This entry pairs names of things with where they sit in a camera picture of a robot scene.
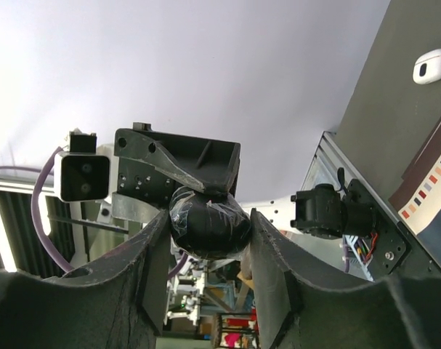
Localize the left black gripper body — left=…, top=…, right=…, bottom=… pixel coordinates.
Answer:
left=114, top=124, right=240, bottom=209

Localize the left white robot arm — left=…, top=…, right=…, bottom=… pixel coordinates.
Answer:
left=114, top=125, right=410, bottom=274

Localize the colourful patchwork placemat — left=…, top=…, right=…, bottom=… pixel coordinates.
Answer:
left=388, top=103, right=441, bottom=237

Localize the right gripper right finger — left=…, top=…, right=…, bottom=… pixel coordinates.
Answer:
left=250, top=211, right=441, bottom=348

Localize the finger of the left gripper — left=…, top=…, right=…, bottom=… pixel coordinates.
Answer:
left=117, top=130, right=215, bottom=193

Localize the white charging case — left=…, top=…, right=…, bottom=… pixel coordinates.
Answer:
left=413, top=49, right=441, bottom=85

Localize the left aluminium frame post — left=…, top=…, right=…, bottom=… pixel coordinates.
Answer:
left=301, top=131, right=353, bottom=198

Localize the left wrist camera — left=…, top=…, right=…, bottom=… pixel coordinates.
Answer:
left=53, top=130, right=110, bottom=203

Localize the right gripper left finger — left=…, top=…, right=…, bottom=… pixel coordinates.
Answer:
left=0, top=210, right=169, bottom=348

